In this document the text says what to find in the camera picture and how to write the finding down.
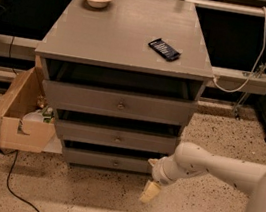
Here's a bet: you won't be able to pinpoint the grey middle drawer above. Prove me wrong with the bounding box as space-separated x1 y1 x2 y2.
55 120 179 154

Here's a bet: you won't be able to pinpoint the grey drawer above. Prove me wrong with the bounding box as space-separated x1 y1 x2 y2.
42 80 197 126
55 120 179 154
62 147 152 175

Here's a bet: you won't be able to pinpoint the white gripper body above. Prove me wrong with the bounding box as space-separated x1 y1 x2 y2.
151 156 178 186

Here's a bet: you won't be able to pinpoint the open cardboard box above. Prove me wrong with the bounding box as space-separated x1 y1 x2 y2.
0 56 56 153

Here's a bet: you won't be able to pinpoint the black floor cable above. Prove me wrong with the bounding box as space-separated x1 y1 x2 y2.
0 139 59 212

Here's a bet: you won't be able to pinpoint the grey drawer cabinet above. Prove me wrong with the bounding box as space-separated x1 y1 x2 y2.
17 0 226 187

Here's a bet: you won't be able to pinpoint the grey top drawer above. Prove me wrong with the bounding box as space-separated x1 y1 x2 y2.
42 80 197 126

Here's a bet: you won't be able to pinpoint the white hanging cable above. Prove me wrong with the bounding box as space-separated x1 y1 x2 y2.
210 0 266 100

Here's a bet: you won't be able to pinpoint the white plastic items in box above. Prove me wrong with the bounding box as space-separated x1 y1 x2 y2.
22 106 54 123

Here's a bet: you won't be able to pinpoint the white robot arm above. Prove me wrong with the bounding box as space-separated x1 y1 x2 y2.
140 142 266 212

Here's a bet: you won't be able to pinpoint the grey bottom drawer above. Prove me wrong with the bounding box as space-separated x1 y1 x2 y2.
62 147 152 175

